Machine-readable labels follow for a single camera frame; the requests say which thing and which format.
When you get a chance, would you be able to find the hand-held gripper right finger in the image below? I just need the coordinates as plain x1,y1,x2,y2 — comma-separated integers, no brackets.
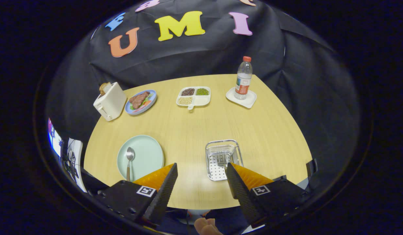
225,162,314,229

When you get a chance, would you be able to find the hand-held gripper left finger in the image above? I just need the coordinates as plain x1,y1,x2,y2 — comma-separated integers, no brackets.
96,163,178,226

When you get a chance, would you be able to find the pale green plate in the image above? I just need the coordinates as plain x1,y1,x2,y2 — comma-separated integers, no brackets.
117,135,165,182

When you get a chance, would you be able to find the blue plate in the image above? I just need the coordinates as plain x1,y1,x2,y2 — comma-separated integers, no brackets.
125,89,157,116

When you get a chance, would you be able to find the white square coaster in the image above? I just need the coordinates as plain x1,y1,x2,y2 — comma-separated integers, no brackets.
225,86,257,109

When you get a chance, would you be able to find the white side desk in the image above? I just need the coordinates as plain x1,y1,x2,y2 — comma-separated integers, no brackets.
63,138,88,193

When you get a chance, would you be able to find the brown steak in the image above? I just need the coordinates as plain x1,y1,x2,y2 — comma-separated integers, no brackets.
129,91,151,110

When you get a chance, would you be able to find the white divided bean dish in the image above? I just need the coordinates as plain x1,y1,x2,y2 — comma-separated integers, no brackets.
176,86,211,111

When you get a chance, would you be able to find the white toaster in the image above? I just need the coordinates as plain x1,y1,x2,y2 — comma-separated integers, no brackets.
93,82,127,122

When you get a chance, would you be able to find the clear plastic water bottle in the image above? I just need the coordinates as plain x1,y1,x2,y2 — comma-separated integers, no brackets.
234,56,253,100

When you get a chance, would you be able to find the computer monitor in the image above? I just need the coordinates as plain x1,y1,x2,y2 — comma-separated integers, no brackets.
47,118,63,157

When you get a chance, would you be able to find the black backdrop cloth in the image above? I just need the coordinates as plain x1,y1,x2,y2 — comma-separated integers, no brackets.
45,0,363,203

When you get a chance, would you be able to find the metal wire basket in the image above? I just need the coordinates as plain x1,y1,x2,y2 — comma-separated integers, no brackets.
205,139,244,182

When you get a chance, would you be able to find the metal spoon wooden handle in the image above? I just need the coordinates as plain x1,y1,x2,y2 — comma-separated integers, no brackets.
126,147,135,181

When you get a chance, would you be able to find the black table bracket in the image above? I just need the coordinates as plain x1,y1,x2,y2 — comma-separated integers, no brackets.
306,159,319,178

